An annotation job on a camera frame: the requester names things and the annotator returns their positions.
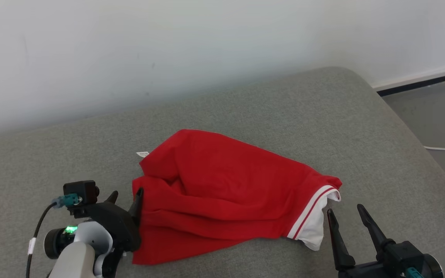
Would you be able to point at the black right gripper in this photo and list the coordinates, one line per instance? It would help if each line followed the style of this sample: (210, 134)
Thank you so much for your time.
(377, 270)

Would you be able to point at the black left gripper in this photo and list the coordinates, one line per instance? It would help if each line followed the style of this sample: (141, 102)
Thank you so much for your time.
(110, 222)

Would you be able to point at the red shorts with white stripes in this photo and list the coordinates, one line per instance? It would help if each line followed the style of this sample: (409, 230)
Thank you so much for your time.
(222, 185)

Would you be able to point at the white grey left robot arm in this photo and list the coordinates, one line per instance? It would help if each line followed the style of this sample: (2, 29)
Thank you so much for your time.
(79, 251)

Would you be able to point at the black white baseboard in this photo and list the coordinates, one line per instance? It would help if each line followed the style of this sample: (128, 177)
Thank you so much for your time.
(423, 83)

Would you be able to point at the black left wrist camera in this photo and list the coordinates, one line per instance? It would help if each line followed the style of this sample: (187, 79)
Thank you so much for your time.
(79, 192)

